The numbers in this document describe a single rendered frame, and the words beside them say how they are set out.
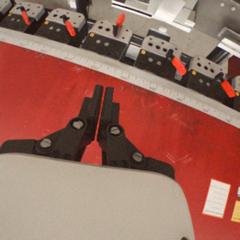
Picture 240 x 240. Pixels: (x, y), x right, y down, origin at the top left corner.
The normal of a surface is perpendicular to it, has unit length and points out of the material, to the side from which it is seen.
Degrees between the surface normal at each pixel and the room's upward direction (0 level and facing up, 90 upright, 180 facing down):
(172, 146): 90
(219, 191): 90
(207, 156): 90
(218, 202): 90
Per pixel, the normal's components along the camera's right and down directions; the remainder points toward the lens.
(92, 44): 0.08, -0.22
